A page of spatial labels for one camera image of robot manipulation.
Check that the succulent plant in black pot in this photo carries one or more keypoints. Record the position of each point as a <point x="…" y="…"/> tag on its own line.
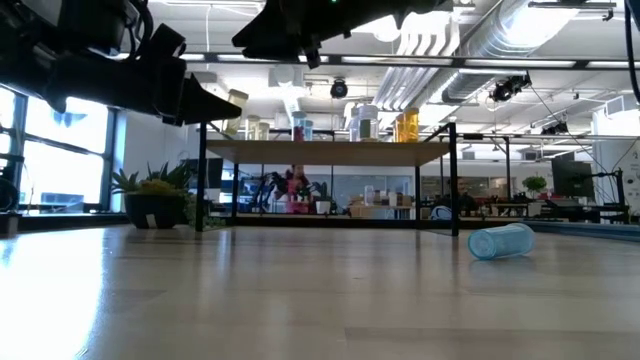
<point x="155" y="207"/>

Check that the small plant white pot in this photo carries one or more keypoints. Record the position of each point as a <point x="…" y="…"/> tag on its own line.
<point x="323" y="206"/>

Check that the clear bottle green label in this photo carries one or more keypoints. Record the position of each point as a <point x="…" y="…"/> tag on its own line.
<point x="368" y="127"/>

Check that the black monitor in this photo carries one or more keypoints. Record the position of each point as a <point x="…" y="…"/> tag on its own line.
<point x="572" y="177"/>

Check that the wooden shelf black metal legs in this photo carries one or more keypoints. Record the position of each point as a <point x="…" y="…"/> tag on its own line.
<point x="325" y="152"/>

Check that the bushy green plant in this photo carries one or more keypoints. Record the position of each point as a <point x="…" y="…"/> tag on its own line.
<point x="534" y="184"/>

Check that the clear plastic container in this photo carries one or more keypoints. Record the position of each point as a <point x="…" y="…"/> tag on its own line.
<point x="369" y="196"/>

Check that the silver ventilation duct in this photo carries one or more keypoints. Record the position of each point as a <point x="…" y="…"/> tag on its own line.
<point x="500" y="35"/>

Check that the black aluminium table frame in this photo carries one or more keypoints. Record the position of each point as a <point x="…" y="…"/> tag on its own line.
<point x="300" y="222"/>

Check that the person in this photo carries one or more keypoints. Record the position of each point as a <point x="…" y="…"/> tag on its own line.
<point x="465" y="202"/>
<point x="296" y="192"/>

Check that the black overhead light bar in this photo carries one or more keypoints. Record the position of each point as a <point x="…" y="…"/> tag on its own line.
<point x="525" y="63"/>

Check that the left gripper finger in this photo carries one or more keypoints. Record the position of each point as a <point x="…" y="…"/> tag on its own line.
<point x="200" y="102"/>

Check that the white blue round object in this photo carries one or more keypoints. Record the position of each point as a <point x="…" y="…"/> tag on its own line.
<point x="441" y="213"/>

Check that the black ceiling track light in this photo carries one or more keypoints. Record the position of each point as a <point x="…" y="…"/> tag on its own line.
<point x="507" y="89"/>

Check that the blue bottle with red pills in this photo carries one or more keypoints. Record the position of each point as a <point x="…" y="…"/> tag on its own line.
<point x="298" y="132"/>

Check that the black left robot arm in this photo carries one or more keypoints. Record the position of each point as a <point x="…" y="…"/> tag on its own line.
<point x="60" y="30"/>

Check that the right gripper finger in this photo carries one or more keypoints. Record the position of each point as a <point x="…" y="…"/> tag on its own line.
<point x="285" y="25"/>
<point x="285" y="53"/>

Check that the black round ceiling fixture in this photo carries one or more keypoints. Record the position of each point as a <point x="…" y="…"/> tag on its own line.
<point x="339" y="88"/>

